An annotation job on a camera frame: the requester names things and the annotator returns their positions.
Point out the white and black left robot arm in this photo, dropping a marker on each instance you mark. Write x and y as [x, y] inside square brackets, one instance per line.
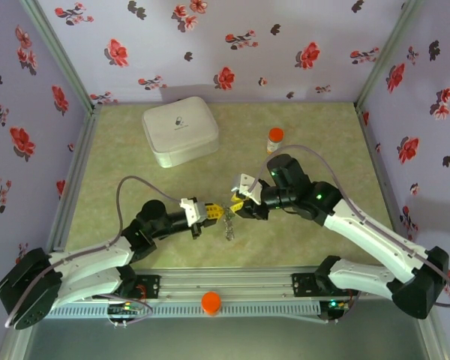
[93, 255]

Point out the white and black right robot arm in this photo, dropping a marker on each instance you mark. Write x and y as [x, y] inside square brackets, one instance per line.
[367, 232]

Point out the orange-capped pill bottle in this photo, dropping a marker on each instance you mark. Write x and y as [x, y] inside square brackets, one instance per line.
[275, 135]

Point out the orange round button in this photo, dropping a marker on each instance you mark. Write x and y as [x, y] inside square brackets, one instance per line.
[211, 302]

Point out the white square pill case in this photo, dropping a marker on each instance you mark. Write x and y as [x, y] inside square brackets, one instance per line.
[180, 127]

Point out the small circuit board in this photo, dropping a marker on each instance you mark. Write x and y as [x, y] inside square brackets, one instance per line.
[335, 305]
[125, 308]

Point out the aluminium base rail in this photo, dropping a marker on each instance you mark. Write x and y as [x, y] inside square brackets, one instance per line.
[225, 281]

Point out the aluminium side rail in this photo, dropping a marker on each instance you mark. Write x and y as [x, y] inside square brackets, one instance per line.
[376, 168]
[77, 168]

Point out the aluminium frame post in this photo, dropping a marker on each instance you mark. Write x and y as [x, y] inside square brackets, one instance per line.
[386, 52]
[60, 52]

